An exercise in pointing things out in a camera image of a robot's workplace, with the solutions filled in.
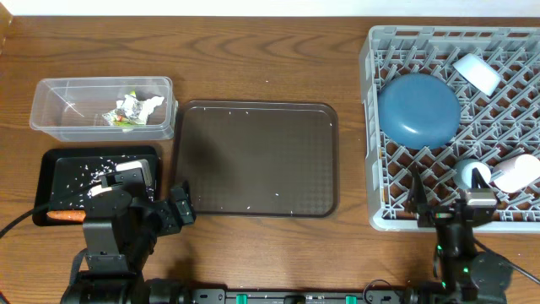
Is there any clear plastic bin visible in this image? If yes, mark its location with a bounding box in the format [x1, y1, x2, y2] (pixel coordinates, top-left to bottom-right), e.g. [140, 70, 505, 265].
[30, 76, 178, 142]

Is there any dark blue plate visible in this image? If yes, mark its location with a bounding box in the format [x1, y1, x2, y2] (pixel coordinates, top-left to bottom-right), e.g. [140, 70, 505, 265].
[378, 73, 461, 149]

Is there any orange carrot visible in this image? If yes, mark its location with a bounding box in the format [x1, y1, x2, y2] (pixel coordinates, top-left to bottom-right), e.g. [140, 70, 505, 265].
[46, 210, 86, 223]

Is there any light blue plastic cup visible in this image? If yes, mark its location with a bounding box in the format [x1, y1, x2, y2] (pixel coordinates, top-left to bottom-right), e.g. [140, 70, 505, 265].
[452, 159, 492, 189]

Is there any light blue bowl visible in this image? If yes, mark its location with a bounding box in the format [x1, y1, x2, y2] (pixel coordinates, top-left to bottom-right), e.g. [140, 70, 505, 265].
[452, 53, 502, 95]

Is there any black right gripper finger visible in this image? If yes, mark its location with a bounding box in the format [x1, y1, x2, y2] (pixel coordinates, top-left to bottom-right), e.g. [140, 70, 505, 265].
[407, 165, 428, 211]
[471, 168, 489, 189]

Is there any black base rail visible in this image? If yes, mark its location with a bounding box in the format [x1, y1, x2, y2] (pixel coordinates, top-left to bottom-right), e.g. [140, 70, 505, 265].
[146, 279, 422, 304]

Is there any pile of white rice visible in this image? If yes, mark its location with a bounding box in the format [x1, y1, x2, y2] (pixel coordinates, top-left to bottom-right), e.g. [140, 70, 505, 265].
[50, 154, 159, 210]

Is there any black plastic tray bin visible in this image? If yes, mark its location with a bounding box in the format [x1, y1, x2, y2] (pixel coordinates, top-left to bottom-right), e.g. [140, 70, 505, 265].
[35, 146, 160, 210]

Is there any dark brown serving tray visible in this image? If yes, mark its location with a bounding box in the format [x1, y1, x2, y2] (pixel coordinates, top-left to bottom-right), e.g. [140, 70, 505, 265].
[173, 100, 339, 218]

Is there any grey dishwasher rack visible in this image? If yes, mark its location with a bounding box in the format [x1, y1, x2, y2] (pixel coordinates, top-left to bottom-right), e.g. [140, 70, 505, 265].
[359, 25, 539, 231]

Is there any foil snack wrapper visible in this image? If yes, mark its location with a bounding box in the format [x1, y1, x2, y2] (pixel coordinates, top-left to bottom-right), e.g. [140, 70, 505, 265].
[101, 91, 165, 127]

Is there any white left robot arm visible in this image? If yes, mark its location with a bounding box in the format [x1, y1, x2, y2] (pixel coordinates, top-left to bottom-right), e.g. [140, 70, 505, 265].
[61, 182, 196, 304]

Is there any pink plastic cup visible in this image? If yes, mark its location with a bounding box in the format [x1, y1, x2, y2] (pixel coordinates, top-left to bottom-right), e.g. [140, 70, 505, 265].
[493, 154, 539, 193]

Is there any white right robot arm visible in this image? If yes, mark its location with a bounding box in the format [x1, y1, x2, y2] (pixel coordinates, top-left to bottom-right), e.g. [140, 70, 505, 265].
[402, 167, 512, 303]

